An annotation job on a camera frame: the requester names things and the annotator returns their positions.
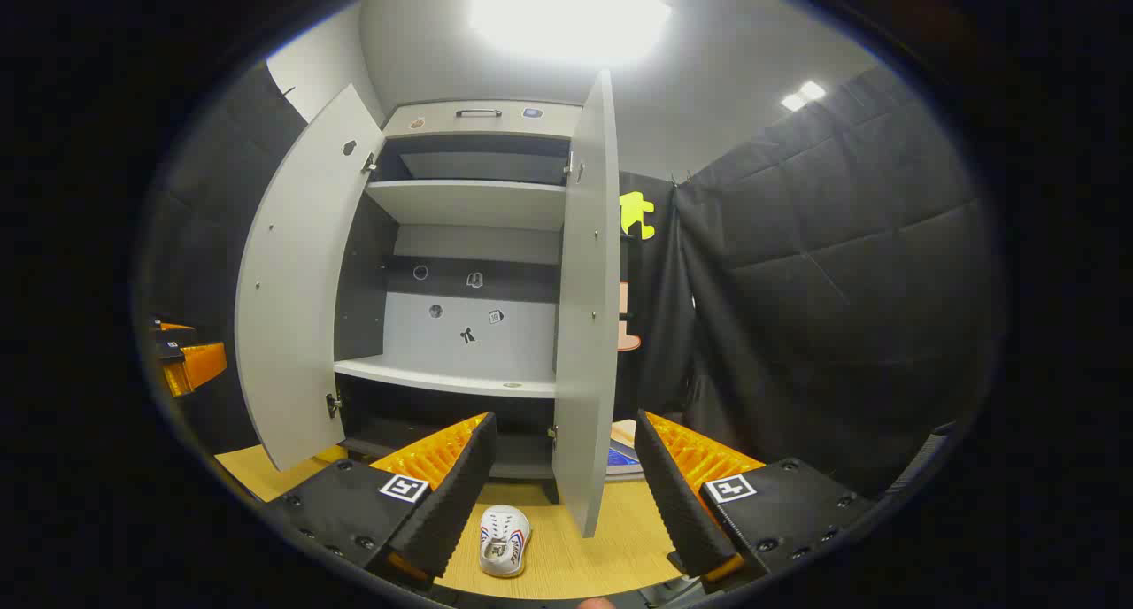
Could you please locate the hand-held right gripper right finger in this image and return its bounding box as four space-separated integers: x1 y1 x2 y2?
634 410 877 592

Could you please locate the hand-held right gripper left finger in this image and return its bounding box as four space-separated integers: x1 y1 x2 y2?
266 412 498 592

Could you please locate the white striped shoe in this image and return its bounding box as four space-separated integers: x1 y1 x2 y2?
479 505 532 579

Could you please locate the grey cabinet door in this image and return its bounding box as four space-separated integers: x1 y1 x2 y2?
553 69 622 539
235 84 388 473

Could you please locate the grey shoe cabinet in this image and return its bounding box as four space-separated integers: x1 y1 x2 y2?
335 100 585 504

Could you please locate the blue book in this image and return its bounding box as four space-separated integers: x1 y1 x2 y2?
606 443 645 482

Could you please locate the large ceiling light panel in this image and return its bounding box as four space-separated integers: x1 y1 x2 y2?
469 0 674 66

